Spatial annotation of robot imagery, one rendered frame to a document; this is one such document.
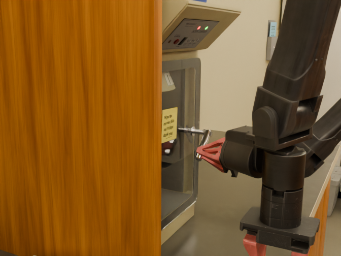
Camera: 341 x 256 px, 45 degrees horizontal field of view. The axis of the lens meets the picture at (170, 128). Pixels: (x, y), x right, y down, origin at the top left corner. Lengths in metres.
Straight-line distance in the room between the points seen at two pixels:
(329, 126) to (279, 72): 0.42
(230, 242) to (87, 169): 0.44
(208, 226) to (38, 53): 0.63
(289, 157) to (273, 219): 0.09
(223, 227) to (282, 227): 0.57
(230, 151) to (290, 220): 0.13
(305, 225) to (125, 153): 0.35
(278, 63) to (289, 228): 0.23
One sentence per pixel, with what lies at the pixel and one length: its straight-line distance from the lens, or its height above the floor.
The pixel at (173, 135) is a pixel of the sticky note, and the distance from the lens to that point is 0.99.
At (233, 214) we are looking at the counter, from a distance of 1.25.
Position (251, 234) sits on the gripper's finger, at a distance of 0.64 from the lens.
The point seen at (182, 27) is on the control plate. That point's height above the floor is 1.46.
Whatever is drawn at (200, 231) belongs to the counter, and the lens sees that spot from 1.14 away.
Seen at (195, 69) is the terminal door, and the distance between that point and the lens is 1.07.
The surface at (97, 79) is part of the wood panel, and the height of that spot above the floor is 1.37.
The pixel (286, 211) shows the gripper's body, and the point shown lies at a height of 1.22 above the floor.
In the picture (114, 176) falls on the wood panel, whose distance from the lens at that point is 0.81.
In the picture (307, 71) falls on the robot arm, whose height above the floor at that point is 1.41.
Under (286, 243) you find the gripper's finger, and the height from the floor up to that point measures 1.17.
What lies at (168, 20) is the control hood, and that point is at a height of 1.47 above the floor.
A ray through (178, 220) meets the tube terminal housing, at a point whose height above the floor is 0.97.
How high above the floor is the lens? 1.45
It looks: 13 degrees down
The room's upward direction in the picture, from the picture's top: 1 degrees clockwise
